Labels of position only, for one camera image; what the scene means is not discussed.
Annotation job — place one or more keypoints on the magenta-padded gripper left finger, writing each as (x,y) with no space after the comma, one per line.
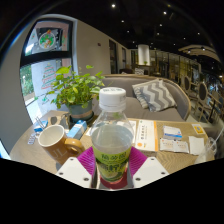
(75,171)

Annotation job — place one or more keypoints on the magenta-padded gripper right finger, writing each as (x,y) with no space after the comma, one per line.
(150,171)

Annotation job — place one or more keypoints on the clear green-labelled water bottle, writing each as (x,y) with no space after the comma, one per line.
(112,140)

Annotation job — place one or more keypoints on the tan mug with white inside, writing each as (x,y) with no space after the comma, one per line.
(56,141)

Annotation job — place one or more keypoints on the white paper packets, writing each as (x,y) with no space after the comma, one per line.
(174,145)

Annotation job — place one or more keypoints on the white orange medicine box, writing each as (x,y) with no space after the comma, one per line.
(146,135)

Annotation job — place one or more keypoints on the flat round red coaster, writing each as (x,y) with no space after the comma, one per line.
(115,185)

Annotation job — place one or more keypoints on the white blue card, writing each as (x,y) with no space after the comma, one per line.
(172,132)

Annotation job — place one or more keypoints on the white folded tissue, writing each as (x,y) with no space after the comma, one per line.
(196,145)

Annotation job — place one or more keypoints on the blister pack of pills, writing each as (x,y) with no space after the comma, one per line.
(32,138)

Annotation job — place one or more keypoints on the small blue white box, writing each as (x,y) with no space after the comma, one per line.
(40,126)

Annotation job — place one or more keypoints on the clear plastic cup with straw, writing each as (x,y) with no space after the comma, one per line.
(206,151)

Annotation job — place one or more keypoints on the small yellow card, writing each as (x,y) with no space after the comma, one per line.
(198,129)

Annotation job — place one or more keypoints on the grey curved sofa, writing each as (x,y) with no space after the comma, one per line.
(133,108)

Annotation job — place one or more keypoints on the grey white chevron pillow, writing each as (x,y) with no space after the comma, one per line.
(155,95)

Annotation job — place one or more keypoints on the green potted plant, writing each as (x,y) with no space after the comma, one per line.
(76,88)

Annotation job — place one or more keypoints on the group of round-backed chairs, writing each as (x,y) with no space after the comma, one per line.
(201,93)

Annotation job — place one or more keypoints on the window with painted decorations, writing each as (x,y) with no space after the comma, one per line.
(43,66)

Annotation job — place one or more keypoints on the group of ceiling spotlights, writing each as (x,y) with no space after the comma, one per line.
(113,5)

